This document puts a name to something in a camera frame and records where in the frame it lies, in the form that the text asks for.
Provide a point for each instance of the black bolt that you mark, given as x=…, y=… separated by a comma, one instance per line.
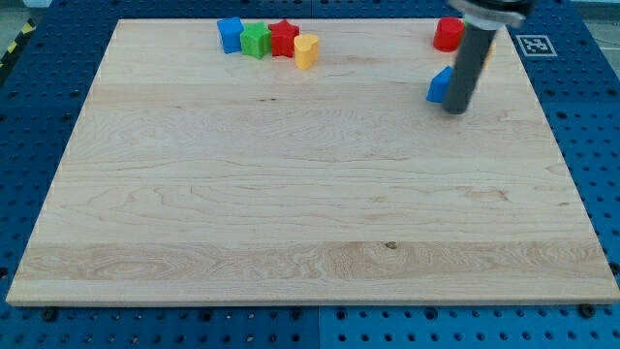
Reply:
x=49, y=314
x=586, y=310

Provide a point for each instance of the red cylinder block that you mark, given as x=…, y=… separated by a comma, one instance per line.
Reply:
x=448, y=34

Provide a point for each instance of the yellow hexagon block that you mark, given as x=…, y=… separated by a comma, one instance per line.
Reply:
x=488, y=56

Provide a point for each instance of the robot arm flange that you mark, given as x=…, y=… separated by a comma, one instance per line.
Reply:
x=491, y=14

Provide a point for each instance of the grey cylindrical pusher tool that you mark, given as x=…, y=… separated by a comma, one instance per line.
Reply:
x=471, y=55

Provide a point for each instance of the wooden board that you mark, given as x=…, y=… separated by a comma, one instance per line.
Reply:
x=194, y=177

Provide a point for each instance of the yellow heart block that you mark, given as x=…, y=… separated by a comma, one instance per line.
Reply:
x=306, y=50

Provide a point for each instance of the fiducial marker tag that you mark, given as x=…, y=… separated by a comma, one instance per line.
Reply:
x=536, y=46

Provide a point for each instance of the blue cube block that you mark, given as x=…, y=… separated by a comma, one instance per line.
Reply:
x=230, y=30

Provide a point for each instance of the blue triangle block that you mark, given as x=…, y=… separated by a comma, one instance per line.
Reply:
x=439, y=85

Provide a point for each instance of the black bolt left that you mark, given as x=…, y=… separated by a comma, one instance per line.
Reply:
x=49, y=314

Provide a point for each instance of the black bolt right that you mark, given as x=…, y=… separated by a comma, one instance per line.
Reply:
x=586, y=310

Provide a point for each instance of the red star block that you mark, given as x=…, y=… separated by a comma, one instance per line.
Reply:
x=283, y=35

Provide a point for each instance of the green star block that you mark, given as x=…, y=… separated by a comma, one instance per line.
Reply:
x=255, y=39

